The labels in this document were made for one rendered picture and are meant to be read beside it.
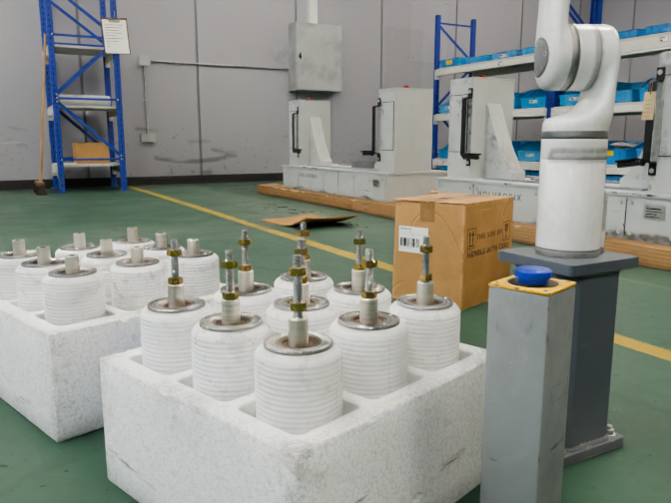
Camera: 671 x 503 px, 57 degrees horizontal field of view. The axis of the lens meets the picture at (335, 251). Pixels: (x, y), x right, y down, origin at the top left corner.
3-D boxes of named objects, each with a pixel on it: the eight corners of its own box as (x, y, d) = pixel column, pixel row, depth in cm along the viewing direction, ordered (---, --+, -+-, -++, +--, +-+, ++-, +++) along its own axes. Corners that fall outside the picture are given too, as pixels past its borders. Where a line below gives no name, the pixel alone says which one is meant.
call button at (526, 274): (523, 280, 71) (524, 263, 71) (557, 286, 69) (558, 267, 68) (506, 286, 69) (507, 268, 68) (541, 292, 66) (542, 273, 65)
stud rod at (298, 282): (293, 322, 67) (292, 253, 66) (302, 322, 67) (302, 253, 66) (294, 325, 66) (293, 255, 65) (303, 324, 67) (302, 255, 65)
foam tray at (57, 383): (152, 335, 152) (148, 262, 149) (253, 376, 125) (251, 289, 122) (-24, 379, 124) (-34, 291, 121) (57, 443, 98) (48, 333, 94)
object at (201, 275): (204, 333, 130) (200, 249, 127) (231, 343, 124) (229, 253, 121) (163, 343, 124) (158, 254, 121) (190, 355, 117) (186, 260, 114)
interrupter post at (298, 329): (283, 348, 67) (283, 318, 66) (294, 341, 69) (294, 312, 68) (303, 351, 66) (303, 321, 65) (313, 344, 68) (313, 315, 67)
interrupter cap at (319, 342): (250, 352, 66) (249, 345, 65) (285, 332, 72) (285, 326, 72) (314, 362, 62) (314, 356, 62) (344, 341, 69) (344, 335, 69)
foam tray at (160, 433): (306, 397, 115) (305, 302, 112) (496, 472, 89) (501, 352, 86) (106, 479, 87) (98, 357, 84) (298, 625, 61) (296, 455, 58)
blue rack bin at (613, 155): (623, 163, 596) (625, 141, 592) (661, 164, 563) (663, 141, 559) (588, 164, 572) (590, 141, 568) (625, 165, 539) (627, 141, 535)
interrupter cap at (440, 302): (462, 310, 82) (462, 304, 82) (408, 314, 80) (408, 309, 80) (438, 296, 89) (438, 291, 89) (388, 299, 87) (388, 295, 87)
